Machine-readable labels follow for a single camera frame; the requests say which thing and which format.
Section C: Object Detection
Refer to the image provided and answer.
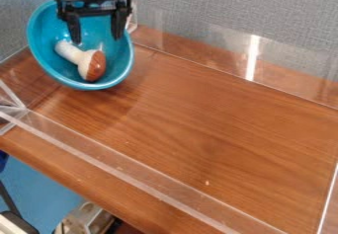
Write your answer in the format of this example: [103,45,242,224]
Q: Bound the grey box under table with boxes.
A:
[53,201,115,234]

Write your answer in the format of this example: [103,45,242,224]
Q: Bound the clear acrylic barrier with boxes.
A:
[0,27,338,234]

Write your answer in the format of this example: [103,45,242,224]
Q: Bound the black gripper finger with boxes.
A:
[65,14,81,44]
[111,8,128,39]

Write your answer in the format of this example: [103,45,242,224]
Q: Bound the blue plastic bowl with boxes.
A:
[27,0,135,91]

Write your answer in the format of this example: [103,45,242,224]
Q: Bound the brown and white toy mushroom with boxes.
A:
[55,40,107,82]

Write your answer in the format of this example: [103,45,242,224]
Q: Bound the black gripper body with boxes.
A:
[56,0,132,20]

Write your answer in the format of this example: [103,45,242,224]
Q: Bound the black and white chair part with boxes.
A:
[0,181,40,234]

